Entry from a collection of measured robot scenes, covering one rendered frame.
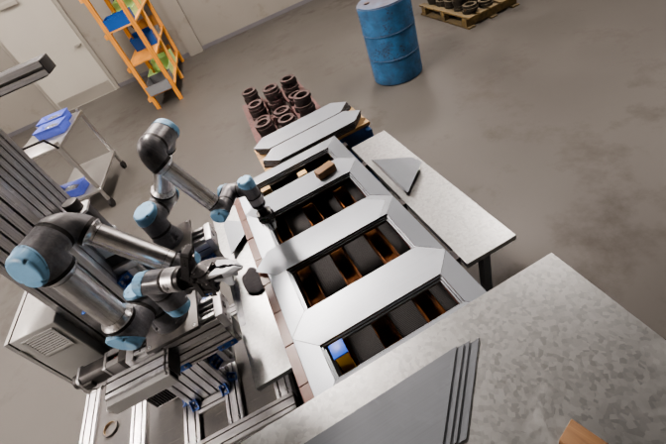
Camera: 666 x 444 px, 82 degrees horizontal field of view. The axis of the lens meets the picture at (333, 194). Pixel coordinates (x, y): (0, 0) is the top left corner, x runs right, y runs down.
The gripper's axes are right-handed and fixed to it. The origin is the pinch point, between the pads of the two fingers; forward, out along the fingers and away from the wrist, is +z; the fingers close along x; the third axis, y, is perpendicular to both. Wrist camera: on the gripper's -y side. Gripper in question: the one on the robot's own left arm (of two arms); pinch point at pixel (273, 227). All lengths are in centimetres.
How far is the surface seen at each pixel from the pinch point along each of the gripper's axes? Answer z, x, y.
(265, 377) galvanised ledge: 22, -32, 60
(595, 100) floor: 90, 286, -52
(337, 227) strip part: 4.9, 28.7, 18.7
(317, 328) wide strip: 5, -1, 64
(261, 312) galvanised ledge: 21.6, -24.7, 28.1
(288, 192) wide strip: 4.9, 16.3, -27.1
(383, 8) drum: 0, 197, -230
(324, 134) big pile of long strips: 4, 57, -67
